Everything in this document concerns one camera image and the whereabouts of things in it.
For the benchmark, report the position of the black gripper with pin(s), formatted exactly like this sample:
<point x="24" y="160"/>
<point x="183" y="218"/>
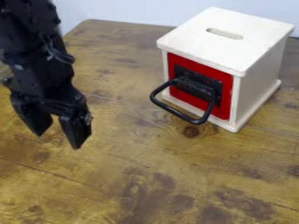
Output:
<point x="42" y="93"/>

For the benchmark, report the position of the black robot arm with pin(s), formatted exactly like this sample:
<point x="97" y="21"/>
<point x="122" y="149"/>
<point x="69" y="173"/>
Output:
<point x="33" y="51"/>

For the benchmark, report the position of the red drawer front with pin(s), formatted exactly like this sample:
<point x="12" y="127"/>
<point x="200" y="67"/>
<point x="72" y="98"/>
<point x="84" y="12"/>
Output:
<point x="221" y="110"/>

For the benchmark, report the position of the white wooden box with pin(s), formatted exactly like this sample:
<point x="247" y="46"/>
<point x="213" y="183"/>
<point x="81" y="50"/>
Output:
<point x="241" y="45"/>

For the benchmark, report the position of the black metal drawer handle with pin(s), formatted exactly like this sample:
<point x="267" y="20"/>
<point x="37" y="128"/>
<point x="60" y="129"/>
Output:
<point x="196" y="85"/>

